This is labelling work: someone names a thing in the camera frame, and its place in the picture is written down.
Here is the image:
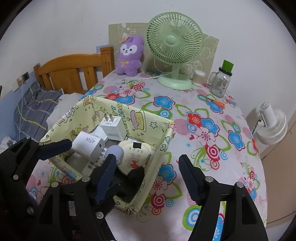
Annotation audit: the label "black phone stand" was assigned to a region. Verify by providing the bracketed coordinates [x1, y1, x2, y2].
[112, 166, 144, 203]

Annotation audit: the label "round cream compact mirror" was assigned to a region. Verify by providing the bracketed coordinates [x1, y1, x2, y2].
[118, 141, 152, 175]

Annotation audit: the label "white air conditioner remote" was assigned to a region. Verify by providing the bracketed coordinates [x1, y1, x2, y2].
[66, 126, 123, 176]

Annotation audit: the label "yellow fabric storage box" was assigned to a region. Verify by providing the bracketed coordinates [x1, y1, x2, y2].
[41, 95, 175, 215]

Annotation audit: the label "blue plaid bedding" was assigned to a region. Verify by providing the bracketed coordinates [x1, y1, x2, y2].
[1, 82, 63, 146]

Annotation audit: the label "white 45W charger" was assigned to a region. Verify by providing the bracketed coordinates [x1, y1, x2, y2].
[72, 132, 105, 161]

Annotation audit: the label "beige wooden door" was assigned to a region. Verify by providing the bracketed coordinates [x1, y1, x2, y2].
[261, 114, 295, 228]

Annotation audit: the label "white plug adapter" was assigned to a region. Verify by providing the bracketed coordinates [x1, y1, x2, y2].
[100, 114, 127, 142]

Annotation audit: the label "floral tablecloth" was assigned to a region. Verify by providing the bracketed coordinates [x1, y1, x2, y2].
[85, 73, 267, 240]

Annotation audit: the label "white floor fan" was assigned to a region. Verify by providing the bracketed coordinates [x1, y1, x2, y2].
[253, 101, 287, 146]

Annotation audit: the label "wooden bed headboard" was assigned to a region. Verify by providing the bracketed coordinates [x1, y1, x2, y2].
[34, 46, 114, 94]

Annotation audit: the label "glass mason jar mug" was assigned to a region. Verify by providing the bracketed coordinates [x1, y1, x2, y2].
[207, 67, 232, 98]

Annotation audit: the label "purple plush toy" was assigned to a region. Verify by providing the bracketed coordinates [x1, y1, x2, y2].
[115, 35, 144, 77]

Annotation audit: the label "cotton swab container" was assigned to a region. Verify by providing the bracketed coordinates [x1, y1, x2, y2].
[192, 70, 207, 86]

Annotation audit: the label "green cup on jar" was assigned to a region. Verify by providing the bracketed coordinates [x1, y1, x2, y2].
[221, 59, 234, 73]

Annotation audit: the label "beige cartoon paper backdrop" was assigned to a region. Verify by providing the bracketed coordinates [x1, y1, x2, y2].
[108, 23, 219, 79]

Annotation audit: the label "green desk fan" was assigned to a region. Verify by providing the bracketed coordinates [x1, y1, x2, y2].
[144, 12, 203, 90]

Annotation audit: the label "orange handled scissors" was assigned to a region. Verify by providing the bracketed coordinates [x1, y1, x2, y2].
[205, 96, 225, 109]

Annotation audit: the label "white fan power cord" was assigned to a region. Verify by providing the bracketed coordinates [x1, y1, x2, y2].
[140, 71, 174, 80]

